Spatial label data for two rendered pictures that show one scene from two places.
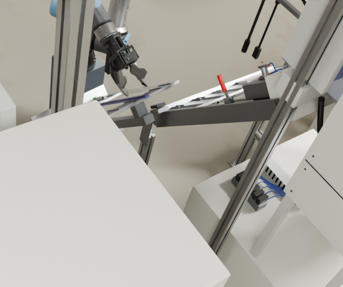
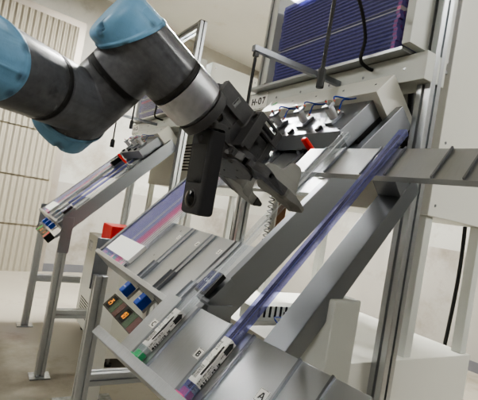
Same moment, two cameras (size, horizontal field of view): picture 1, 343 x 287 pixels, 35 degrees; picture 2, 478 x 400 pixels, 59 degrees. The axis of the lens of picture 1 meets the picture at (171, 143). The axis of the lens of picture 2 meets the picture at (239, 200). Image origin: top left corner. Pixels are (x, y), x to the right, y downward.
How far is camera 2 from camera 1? 204 cm
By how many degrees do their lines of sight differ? 80
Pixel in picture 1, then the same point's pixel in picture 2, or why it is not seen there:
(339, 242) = (476, 215)
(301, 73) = (445, 41)
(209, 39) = not seen: outside the picture
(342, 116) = (457, 79)
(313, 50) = (449, 9)
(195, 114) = (298, 225)
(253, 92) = (356, 128)
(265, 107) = (395, 125)
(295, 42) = (420, 17)
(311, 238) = not seen: hidden behind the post
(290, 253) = not seen: hidden behind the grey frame
